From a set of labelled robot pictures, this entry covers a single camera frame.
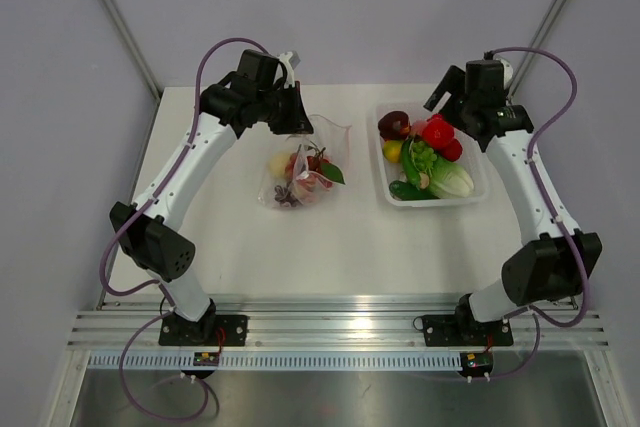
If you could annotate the aluminium frame post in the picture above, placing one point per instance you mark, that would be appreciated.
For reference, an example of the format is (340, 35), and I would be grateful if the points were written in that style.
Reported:
(546, 26)
(132, 49)

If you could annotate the yellow lemon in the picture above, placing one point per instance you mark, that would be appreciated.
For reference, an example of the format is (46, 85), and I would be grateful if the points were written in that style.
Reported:
(280, 165)

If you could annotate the red bell pepper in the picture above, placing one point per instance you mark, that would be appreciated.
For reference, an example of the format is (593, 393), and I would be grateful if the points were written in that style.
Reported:
(453, 151)

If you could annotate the purple grape bunch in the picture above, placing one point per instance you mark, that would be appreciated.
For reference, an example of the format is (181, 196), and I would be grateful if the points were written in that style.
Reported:
(284, 196)

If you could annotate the left aluminium frame post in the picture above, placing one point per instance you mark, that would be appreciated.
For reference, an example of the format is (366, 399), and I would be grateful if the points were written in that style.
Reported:
(132, 49)

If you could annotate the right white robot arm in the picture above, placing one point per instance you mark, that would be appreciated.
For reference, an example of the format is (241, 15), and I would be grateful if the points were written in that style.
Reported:
(556, 257)

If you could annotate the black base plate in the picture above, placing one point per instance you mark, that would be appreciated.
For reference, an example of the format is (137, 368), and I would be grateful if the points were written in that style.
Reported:
(212, 330)
(447, 331)

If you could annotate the aluminium mounting rail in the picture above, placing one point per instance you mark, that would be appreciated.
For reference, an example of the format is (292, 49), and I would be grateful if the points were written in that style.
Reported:
(309, 323)

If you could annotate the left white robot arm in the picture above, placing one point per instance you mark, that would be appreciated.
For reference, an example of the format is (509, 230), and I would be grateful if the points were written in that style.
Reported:
(147, 230)

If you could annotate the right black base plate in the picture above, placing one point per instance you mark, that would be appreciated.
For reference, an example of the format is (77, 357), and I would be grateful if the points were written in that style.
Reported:
(447, 331)

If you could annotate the white bun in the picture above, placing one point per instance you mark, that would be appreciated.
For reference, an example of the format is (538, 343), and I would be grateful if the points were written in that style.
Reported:
(449, 180)

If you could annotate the dark red apple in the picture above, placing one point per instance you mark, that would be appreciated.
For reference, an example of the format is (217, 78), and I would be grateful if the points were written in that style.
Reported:
(395, 125)

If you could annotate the green cucumber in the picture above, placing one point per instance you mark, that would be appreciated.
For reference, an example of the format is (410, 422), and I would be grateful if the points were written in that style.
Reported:
(404, 191)

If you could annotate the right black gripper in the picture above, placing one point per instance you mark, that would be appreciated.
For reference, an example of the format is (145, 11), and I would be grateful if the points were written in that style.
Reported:
(452, 83)

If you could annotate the strawberry bunch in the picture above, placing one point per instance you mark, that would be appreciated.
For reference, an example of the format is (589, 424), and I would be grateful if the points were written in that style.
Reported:
(314, 173)

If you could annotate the white slotted cable duct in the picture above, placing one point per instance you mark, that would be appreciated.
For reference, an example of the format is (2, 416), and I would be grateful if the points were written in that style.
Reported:
(281, 361)

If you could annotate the white plastic basket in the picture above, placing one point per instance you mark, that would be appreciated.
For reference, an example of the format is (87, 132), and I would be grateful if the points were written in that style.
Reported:
(471, 160)

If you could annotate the small circuit board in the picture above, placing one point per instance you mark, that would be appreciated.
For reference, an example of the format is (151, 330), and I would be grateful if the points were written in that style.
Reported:
(477, 363)
(206, 359)

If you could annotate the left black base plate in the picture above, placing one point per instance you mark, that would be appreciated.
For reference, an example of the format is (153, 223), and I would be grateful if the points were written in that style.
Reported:
(212, 330)

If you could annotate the right aluminium frame post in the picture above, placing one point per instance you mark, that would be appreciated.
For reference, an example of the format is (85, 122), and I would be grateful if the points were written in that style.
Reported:
(546, 26)

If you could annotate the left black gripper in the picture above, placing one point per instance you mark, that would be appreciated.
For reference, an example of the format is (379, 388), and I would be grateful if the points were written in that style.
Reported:
(297, 122)

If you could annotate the green pepper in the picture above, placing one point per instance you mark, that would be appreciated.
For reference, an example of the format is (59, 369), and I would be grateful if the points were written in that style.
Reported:
(412, 174)

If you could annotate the right small circuit board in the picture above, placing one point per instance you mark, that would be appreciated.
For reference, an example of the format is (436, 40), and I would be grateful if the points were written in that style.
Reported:
(477, 363)

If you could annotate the clear zip top bag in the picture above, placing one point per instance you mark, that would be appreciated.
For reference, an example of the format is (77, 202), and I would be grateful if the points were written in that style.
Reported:
(327, 134)

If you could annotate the left small circuit board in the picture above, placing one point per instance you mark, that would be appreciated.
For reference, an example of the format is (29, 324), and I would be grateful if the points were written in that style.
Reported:
(206, 359)

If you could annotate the white garlic bulb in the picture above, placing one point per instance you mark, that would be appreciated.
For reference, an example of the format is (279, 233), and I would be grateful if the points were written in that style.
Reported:
(424, 181)

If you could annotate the small orange yellow fruit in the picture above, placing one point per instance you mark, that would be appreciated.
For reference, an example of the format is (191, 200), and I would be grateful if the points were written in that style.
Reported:
(392, 151)

